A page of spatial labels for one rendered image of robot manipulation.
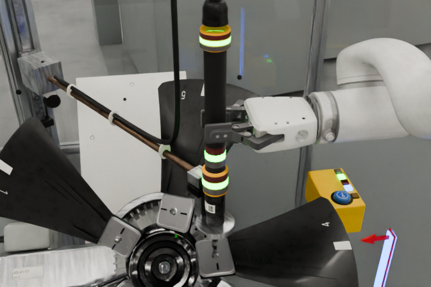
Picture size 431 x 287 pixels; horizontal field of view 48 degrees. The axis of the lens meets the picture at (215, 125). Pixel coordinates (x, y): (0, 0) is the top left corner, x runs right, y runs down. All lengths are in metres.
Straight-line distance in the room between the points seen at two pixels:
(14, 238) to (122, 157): 0.28
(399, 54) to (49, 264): 0.75
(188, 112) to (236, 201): 0.89
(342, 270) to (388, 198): 1.08
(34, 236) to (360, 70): 0.72
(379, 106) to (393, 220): 1.34
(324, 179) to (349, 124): 0.56
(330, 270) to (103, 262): 0.44
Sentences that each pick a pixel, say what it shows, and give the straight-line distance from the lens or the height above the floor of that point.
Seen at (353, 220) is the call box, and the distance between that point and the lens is 1.28.
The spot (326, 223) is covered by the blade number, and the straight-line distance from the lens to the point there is 0.99.
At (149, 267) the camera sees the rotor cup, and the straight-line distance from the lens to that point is 0.86.
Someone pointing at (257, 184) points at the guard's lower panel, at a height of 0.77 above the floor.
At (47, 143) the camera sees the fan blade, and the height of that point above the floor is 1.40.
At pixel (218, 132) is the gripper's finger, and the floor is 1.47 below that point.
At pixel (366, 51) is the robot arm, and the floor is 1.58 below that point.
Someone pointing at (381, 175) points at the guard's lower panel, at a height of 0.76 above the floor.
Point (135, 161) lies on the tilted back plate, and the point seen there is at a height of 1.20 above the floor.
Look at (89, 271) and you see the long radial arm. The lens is 1.04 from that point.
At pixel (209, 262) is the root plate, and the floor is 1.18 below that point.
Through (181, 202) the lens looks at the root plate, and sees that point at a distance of 0.91.
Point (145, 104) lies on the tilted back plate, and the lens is 1.16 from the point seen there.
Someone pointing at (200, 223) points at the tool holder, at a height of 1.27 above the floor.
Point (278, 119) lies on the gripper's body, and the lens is 0.74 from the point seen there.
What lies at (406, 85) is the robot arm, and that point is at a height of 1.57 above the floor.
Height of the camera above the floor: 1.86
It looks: 31 degrees down
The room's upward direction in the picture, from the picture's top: straight up
